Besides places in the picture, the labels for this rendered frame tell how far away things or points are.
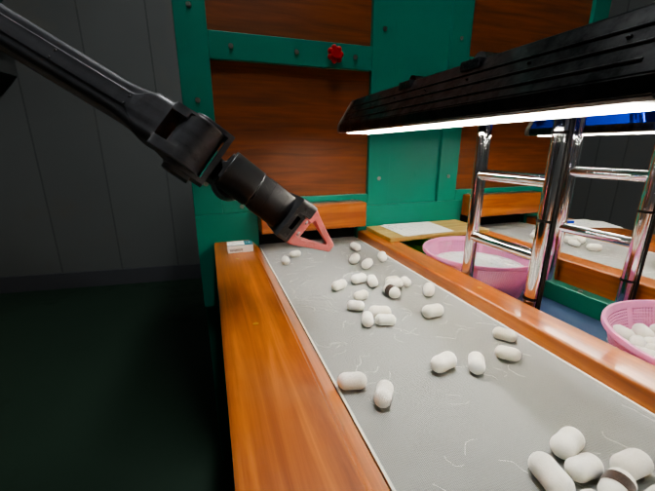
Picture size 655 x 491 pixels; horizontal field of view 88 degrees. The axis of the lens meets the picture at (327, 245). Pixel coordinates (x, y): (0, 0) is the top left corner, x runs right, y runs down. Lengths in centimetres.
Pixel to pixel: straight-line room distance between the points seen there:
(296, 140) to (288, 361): 67
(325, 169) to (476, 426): 76
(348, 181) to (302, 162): 15
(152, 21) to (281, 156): 206
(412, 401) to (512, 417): 10
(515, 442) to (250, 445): 25
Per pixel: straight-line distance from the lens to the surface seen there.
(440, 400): 43
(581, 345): 56
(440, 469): 37
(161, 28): 288
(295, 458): 33
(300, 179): 98
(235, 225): 95
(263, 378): 41
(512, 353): 52
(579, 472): 39
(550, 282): 93
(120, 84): 54
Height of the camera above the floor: 101
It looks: 16 degrees down
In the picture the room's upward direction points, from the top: straight up
